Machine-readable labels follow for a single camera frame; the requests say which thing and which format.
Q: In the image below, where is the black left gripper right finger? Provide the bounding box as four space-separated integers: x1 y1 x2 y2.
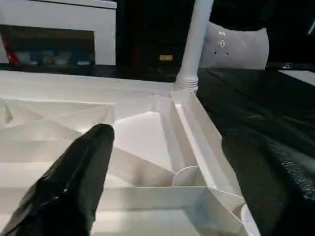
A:
221 130 315 236

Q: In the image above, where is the white plastic table top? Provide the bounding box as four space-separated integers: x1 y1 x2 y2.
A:
0 70 261 236

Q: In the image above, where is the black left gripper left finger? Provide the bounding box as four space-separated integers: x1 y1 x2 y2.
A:
0 124 115 236

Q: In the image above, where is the black cabinet with gold label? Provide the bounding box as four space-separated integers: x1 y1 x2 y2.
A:
117 0 197 79

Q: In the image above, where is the white cabinet with glass doors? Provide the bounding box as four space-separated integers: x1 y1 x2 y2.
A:
0 0 118 67

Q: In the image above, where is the flat white board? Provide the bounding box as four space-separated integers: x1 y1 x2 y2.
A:
278 69 315 87

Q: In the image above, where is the white plastic table leg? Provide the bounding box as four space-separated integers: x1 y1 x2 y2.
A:
175 0 215 94

